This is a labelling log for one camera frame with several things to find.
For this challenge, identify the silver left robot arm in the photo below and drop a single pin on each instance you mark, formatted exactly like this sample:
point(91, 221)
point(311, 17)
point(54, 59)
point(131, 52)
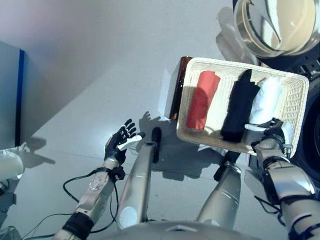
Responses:
point(92, 195)

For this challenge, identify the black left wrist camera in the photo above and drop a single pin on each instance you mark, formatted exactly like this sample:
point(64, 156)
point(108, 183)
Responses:
point(118, 173)

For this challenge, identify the brown translucent stool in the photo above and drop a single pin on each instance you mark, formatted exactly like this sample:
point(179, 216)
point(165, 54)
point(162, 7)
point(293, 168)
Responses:
point(178, 87)

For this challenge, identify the dark grey washing machine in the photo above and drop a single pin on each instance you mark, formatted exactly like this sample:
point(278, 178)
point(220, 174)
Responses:
point(313, 125)

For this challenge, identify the white wicker laundry basket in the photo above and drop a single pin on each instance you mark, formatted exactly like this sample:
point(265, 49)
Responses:
point(217, 105)

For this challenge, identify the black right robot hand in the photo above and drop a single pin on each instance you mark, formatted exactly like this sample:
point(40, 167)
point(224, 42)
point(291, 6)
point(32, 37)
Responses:
point(273, 131)

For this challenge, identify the black cloth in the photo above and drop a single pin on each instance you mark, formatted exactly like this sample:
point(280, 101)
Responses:
point(240, 107)

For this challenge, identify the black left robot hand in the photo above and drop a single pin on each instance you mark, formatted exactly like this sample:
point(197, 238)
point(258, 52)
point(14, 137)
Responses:
point(116, 147)

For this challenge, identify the round glass washer door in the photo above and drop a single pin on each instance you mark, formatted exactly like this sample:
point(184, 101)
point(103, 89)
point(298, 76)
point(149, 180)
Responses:
point(275, 25)

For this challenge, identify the white rounded object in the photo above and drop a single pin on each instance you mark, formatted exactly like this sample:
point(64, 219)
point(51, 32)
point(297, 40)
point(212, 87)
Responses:
point(10, 165)

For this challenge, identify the white cloth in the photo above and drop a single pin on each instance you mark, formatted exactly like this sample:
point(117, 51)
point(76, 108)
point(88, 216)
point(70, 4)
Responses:
point(267, 97)

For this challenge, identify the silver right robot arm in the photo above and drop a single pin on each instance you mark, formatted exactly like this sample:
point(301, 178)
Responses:
point(287, 180)

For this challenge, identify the grey robot torso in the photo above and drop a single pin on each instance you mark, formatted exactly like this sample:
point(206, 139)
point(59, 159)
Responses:
point(180, 232)

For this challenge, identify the grey panel with blue edge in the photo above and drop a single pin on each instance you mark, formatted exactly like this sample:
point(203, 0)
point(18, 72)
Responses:
point(10, 100)

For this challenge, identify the silver right robot leg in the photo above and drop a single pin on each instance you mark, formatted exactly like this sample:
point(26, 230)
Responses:
point(222, 195)

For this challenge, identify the red cloth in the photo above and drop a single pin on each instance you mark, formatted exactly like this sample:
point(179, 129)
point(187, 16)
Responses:
point(202, 100)

